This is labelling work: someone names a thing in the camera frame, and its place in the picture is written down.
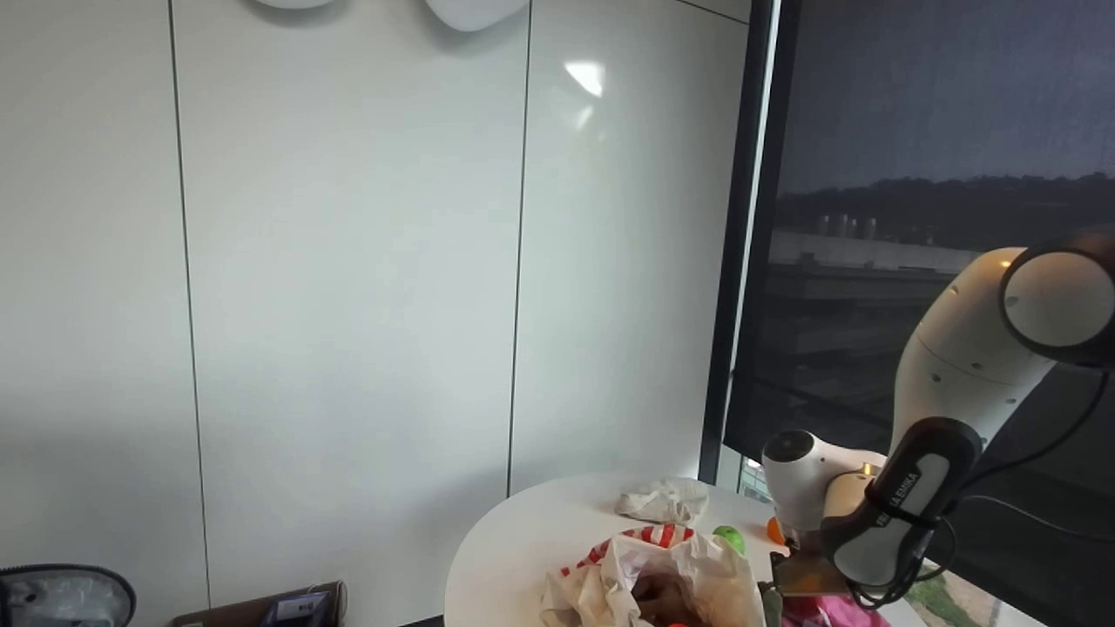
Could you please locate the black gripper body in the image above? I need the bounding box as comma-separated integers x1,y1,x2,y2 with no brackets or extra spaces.
757,580,800,627

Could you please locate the pink t-shirt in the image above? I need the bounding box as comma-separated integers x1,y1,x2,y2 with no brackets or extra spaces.
812,588,891,627

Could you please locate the brown moose plush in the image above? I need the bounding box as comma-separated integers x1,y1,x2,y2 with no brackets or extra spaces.
631,573,701,622

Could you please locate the green patterned cloth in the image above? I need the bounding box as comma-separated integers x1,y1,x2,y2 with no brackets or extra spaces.
903,573,1003,627

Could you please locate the dark flat board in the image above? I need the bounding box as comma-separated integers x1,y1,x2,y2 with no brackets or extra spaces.
170,580,347,627

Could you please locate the black round fan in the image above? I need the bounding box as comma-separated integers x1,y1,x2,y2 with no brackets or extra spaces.
0,560,139,627

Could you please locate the brown green wrist camera box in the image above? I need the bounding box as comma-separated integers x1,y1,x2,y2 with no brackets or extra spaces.
772,554,862,604

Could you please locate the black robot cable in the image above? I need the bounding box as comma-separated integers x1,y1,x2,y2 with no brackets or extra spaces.
855,360,1110,613

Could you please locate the black window frame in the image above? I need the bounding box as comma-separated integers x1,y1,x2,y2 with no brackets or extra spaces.
694,0,804,484

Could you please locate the large white wall device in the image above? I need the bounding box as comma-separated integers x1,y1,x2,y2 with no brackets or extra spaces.
419,0,533,36

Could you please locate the small white wall device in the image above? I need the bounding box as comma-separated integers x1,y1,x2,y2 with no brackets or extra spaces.
245,0,347,16

